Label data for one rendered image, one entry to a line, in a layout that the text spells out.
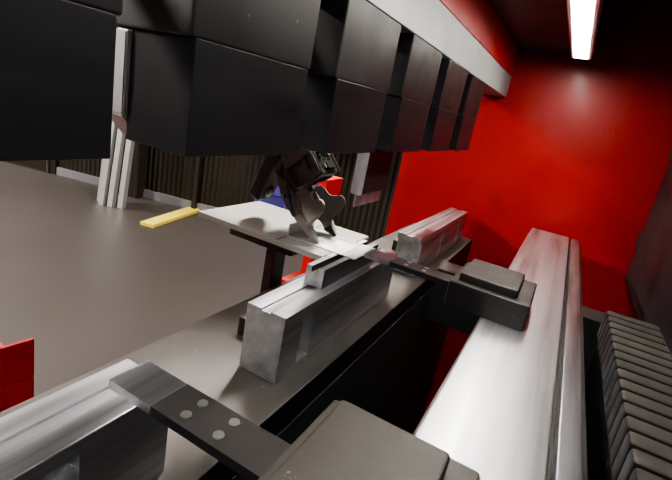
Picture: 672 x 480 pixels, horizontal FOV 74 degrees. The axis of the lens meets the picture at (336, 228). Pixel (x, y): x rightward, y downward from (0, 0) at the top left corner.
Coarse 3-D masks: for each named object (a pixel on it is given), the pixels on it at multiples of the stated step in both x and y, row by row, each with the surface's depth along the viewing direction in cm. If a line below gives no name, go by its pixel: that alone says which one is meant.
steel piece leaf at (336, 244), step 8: (296, 224) 77; (312, 224) 83; (288, 232) 76; (296, 232) 78; (304, 232) 79; (320, 232) 81; (304, 240) 75; (320, 240) 77; (328, 240) 77; (336, 240) 78; (344, 240) 79; (328, 248) 73; (336, 248) 74; (344, 248) 75; (352, 248) 76
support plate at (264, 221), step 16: (224, 208) 85; (240, 208) 88; (256, 208) 90; (272, 208) 92; (224, 224) 78; (240, 224) 78; (256, 224) 79; (272, 224) 81; (288, 224) 83; (320, 224) 87; (272, 240) 74; (288, 240) 74; (352, 240) 81; (320, 256) 70
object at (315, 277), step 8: (376, 248) 81; (328, 256) 70; (336, 256) 72; (312, 264) 66; (320, 264) 67; (328, 264) 67; (336, 264) 67; (344, 264) 70; (352, 264) 73; (360, 264) 76; (312, 272) 65; (320, 272) 65; (328, 272) 66; (336, 272) 68; (344, 272) 71; (304, 280) 66; (312, 280) 65; (320, 280) 65; (328, 280) 66; (336, 280) 69; (320, 288) 65
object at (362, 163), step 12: (360, 156) 68; (372, 156) 69; (384, 156) 73; (360, 168) 69; (372, 168) 70; (384, 168) 75; (360, 180) 69; (372, 180) 72; (384, 180) 76; (360, 192) 69; (372, 192) 73; (360, 204) 72
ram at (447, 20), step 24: (384, 0) 51; (408, 0) 57; (432, 0) 64; (456, 0) 73; (480, 0) 85; (408, 24) 59; (432, 24) 67; (456, 24) 76; (480, 24) 90; (456, 48) 80; (480, 48) 95; (504, 48) 117; (480, 72) 101; (504, 72) 126; (504, 96) 138
